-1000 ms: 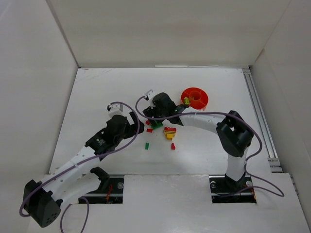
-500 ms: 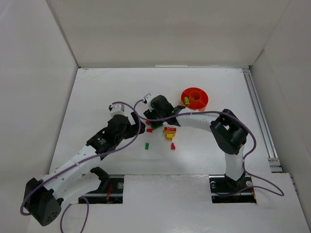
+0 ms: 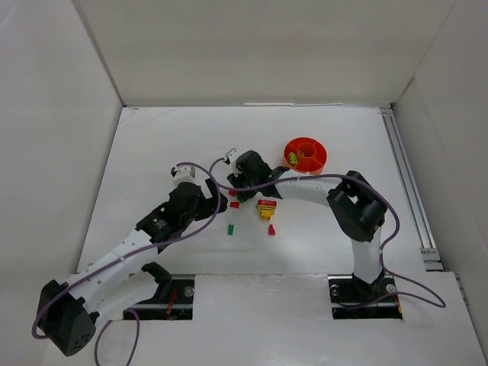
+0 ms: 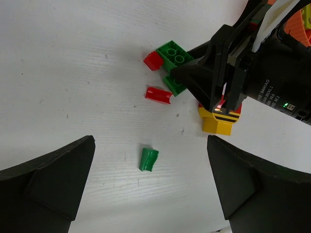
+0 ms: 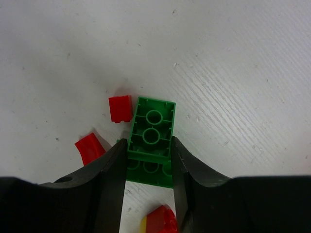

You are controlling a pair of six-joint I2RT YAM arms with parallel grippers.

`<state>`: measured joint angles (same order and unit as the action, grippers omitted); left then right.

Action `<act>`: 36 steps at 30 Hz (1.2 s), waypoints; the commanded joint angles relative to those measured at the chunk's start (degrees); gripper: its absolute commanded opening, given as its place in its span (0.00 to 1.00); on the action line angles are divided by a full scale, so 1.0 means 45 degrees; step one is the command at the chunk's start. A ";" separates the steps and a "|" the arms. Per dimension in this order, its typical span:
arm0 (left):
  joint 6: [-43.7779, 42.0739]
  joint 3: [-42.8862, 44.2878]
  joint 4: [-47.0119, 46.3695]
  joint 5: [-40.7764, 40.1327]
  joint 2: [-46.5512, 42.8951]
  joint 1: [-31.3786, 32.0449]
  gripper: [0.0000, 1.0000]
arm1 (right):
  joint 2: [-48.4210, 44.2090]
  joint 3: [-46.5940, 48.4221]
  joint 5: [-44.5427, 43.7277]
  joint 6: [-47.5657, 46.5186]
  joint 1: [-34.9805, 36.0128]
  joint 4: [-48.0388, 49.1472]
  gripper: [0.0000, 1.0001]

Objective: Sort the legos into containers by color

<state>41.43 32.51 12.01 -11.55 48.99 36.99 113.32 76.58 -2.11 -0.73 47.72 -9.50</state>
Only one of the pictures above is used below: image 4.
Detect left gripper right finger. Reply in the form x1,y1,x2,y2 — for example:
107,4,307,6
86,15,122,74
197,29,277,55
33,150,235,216
207,135,311,233

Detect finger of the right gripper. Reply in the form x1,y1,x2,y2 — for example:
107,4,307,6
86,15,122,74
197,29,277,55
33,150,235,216
170,59,219,112
187,41,211,61

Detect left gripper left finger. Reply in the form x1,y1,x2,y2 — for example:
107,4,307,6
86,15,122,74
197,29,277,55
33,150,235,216
0,135,95,233

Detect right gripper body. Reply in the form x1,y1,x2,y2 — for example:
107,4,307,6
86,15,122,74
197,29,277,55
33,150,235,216
208,0,311,124

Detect dark green long lego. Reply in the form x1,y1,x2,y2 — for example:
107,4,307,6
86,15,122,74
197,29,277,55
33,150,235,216
162,75,187,97

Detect dark green lego block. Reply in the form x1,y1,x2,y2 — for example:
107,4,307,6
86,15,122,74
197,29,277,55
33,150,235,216
155,41,194,73

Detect small green curved lego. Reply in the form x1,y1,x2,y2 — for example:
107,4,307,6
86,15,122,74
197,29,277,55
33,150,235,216
139,148,159,172

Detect lime green large lego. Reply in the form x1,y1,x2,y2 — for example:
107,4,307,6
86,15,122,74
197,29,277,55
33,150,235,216
301,3,311,30

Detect red yellow striped lego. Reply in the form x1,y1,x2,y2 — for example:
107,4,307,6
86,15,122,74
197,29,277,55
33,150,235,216
198,96,242,136

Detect orange round divided container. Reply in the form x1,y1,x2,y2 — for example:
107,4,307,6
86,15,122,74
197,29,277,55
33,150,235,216
267,0,311,47

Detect small red square lego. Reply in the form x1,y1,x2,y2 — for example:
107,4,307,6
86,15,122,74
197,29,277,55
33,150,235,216
143,51,164,71

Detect red curved lego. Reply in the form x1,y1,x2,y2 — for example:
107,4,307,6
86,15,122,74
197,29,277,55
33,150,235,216
145,86,173,104

